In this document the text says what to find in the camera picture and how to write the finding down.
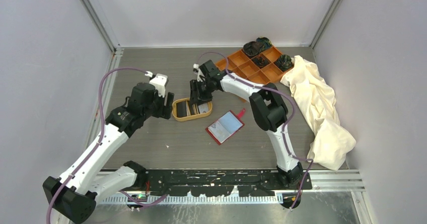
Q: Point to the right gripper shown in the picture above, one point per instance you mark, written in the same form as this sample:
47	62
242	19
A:
195	86

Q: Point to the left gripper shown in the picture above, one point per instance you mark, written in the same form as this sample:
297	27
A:
164	110

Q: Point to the red card holder wallet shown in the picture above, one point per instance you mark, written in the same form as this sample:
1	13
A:
231	121

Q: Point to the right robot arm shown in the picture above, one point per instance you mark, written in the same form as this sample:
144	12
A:
268	108

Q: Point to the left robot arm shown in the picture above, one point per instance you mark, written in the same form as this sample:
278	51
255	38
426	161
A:
76	193

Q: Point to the black card in tray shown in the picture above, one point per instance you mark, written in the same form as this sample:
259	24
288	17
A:
181	109

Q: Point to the oval wooden card tray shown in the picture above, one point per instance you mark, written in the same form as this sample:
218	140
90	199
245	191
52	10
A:
193	111

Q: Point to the orange compartment tray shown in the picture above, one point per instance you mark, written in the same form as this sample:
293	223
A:
266	67

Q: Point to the dark rolled sock in tray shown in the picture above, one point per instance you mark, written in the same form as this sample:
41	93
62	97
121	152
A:
260	61

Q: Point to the dark green rolled sock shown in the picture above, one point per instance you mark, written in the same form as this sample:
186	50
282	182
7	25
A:
264	43

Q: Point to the dark camouflage rolled sock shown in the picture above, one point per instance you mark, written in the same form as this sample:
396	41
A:
284	62

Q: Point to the cream cloth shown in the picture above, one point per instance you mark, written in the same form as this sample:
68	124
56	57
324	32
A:
316	101

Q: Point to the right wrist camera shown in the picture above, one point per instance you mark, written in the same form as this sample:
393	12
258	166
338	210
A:
198	72

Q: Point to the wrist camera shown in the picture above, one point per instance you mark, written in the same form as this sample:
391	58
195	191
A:
159	81
198	72

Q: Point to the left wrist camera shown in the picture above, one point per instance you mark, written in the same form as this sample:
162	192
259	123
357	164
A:
159	81

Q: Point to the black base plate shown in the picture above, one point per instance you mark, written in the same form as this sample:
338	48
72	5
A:
214	183

